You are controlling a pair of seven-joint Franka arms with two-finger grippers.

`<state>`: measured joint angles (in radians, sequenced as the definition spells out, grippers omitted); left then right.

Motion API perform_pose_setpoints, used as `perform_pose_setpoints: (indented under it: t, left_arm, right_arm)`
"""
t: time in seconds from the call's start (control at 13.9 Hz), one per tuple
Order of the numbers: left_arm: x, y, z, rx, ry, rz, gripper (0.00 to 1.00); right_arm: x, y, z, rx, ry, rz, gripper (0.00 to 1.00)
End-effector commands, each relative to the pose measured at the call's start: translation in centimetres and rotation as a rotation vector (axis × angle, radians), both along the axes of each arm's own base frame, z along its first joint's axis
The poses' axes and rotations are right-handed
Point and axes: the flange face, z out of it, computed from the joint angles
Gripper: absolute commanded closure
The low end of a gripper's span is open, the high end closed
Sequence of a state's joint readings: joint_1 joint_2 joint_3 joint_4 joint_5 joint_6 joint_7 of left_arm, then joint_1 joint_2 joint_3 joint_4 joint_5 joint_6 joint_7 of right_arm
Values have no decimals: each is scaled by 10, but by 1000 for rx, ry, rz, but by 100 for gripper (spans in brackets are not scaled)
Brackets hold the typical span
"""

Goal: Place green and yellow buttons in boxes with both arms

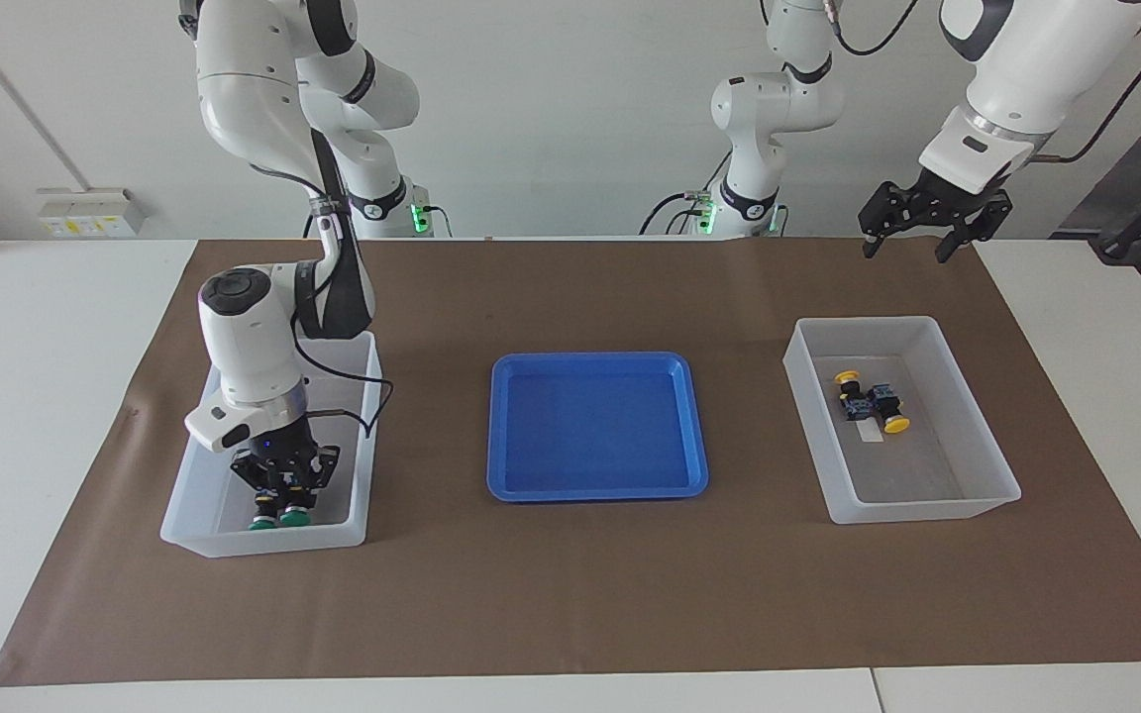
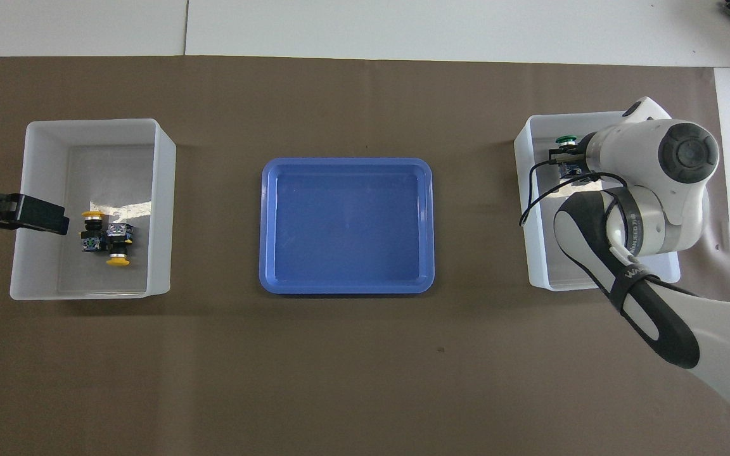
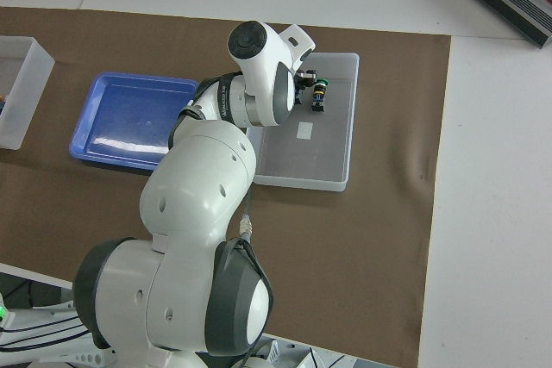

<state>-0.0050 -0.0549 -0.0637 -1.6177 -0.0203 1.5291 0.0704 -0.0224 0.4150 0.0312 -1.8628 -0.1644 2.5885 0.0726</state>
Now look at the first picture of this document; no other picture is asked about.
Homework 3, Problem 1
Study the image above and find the brown paper table mat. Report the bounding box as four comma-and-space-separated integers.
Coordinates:
0, 238, 1141, 687

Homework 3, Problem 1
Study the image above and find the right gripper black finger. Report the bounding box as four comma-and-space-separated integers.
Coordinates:
230, 451, 279, 508
295, 446, 342, 498

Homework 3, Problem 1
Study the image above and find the blue plastic tray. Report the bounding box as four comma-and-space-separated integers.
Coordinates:
486, 351, 710, 503

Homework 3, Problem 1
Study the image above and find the white wall socket box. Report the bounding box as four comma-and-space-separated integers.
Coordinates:
36, 188, 146, 239

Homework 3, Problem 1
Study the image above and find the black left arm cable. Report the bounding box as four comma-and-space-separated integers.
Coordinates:
833, 0, 1141, 164

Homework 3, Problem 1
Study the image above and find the translucent white plastic box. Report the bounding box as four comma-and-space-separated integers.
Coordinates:
783, 316, 1022, 525
159, 331, 383, 559

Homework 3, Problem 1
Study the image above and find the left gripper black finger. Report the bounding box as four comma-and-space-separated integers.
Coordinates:
858, 178, 933, 260
932, 188, 1014, 264

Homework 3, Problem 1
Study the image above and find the yellow push button switch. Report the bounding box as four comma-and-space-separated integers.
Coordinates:
833, 370, 874, 417
868, 384, 912, 435

